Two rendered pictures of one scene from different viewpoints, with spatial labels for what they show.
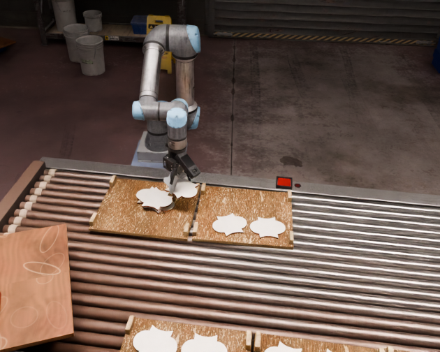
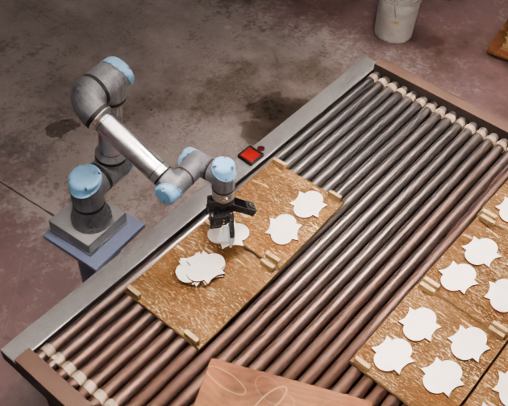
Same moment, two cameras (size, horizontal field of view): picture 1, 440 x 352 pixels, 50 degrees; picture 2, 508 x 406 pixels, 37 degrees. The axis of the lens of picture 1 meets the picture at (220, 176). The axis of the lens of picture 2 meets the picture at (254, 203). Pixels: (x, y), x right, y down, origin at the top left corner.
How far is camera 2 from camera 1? 1.83 m
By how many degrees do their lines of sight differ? 43
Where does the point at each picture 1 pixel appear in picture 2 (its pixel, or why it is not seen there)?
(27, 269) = not seen: outside the picture
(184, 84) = not seen: hidden behind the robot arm
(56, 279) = (294, 393)
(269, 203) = (275, 183)
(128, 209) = (194, 300)
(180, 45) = (120, 91)
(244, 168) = (27, 177)
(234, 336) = (414, 296)
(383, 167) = (151, 63)
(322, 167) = not seen: hidden behind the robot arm
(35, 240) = (220, 394)
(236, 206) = (260, 209)
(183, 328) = (386, 327)
